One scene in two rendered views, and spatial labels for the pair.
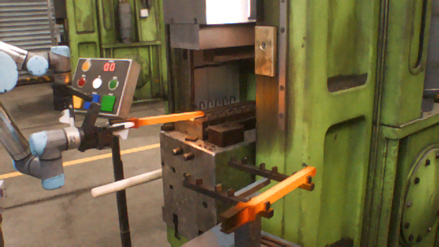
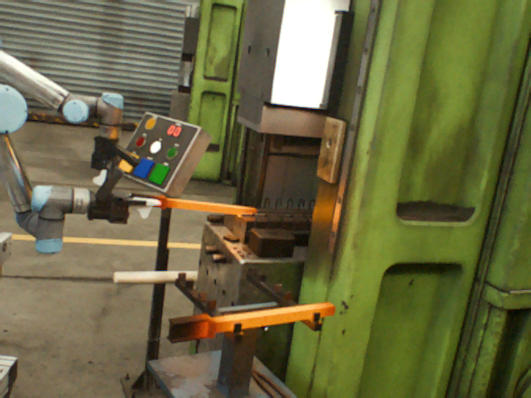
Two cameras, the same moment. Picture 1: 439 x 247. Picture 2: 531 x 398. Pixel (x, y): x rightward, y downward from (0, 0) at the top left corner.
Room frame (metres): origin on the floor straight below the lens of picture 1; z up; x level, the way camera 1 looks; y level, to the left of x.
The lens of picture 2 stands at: (-0.20, -0.43, 1.51)
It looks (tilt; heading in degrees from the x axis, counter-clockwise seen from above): 14 degrees down; 14
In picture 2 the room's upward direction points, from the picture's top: 8 degrees clockwise
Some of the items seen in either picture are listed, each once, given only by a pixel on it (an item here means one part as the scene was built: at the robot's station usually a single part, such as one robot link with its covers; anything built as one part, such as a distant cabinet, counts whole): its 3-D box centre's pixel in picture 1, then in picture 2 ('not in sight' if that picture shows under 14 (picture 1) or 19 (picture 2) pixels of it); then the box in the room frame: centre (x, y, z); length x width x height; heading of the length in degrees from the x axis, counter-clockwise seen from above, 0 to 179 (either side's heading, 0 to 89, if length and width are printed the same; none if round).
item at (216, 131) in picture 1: (226, 134); (272, 242); (1.53, -0.04, 0.95); 0.12 x 0.08 x 0.06; 128
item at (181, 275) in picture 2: (217, 169); (223, 276); (1.20, 0.00, 0.94); 0.23 x 0.06 x 0.02; 137
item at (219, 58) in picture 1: (236, 51); (319, 144); (1.77, -0.10, 1.24); 0.30 x 0.07 x 0.06; 128
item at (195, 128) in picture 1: (226, 116); (291, 223); (1.76, -0.05, 0.96); 0.42 x 0.20 x 0.09; 128
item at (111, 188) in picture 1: (134, 181); (171, 277); (1.85, 0.40, 0.62); 0.44 x 0.05 x 0.05; 128
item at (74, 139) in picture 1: (71, 138); (80, 201); (1.31, 0.48, 1.01); 0.08 x 0.05 x 0.08; 38
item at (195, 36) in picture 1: (225, 33); (309, 118); (1.76, -0.05, 1.32); 0.42 x 0.20 x 0.10; 128
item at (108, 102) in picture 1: (108, 103); (160, 174); (1.86, 0.50, 1.01); 0.07 x 0.05 x 0.07; 63
